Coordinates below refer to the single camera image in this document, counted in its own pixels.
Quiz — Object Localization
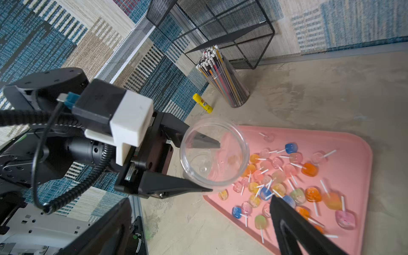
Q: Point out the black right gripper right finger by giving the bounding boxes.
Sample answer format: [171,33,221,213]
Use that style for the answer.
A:
[270,196,345,255]

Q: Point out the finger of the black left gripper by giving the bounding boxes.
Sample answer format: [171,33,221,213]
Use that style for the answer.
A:
[160,113,221,149]
[137,172,213,199]

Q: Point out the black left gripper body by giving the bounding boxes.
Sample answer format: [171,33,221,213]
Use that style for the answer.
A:
[114,112,174,196]

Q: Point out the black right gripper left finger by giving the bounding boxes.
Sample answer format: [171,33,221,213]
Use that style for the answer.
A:
[58,198,132,255]

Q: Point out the red lid candy jar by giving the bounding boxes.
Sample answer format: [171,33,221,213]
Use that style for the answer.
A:
[180,118,250,192]

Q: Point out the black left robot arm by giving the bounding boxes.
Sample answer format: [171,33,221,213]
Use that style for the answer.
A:
[1,68,208,214]

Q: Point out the orange lollipop candy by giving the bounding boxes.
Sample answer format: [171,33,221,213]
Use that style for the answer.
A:
[290,163,319,177]

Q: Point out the pink plastic tray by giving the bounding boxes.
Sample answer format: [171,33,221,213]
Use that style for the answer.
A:
[202,125,374,255]

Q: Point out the yellow lollipop candy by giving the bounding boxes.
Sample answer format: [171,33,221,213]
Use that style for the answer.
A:
[218,189,228,201]

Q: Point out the blue lollipop candy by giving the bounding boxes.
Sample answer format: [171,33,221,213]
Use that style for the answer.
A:
[276,142,299,154]

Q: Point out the pale pink lollipop candy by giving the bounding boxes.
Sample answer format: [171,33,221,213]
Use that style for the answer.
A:
[259,132,275,143]

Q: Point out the black mesh shelf rack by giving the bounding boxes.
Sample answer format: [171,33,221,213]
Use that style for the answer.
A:
[146,1,275,69]

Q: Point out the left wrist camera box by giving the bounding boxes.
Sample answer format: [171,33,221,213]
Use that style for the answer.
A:
[58,79,154,166]

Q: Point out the white mesh wall basket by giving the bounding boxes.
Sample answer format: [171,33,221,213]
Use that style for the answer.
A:
[95,11,155,84]

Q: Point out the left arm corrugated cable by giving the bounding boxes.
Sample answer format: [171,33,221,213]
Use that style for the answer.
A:
[0,101,115,215]

